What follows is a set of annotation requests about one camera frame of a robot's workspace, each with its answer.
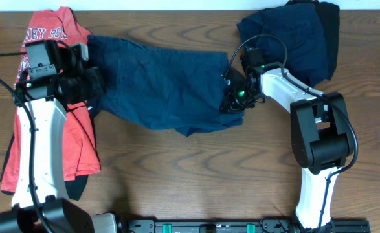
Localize red printed t-shirt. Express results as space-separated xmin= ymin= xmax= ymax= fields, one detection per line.
xmin=0 ymin=7 xmax=101 ymax=200

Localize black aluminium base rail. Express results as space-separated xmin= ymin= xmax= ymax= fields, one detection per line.
xmin=95 ymin=219 xmax=372 ymax=233

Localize folded black garment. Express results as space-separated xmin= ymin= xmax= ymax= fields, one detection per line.
xmin=285 ymin=1 xmax=340 ymax=86

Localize black garment under red shirt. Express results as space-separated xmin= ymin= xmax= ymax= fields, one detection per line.
xmin=0 ymin=103 xmax=101 ymax=201

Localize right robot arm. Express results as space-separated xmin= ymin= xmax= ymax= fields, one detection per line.
xmin=220 ymin=49 xmax=358 ymax=232

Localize navy blue shorts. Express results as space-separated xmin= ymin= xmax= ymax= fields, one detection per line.
xmin=87 ymin=36 xmax=243 ymax=136

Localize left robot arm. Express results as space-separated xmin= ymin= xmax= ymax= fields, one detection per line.
xmin=0 ymin=40 xmax=118 ymax=232

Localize folded navy garment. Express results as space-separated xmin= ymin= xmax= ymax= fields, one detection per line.
xmin=237 ymin=3 xmax=328 ymax=87

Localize green clip on rail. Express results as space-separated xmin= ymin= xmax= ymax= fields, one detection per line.
xmin=162 ymin=224 xmax=172 ymax=233
xmin=246 ymin=224 xmax=256 ymax=233

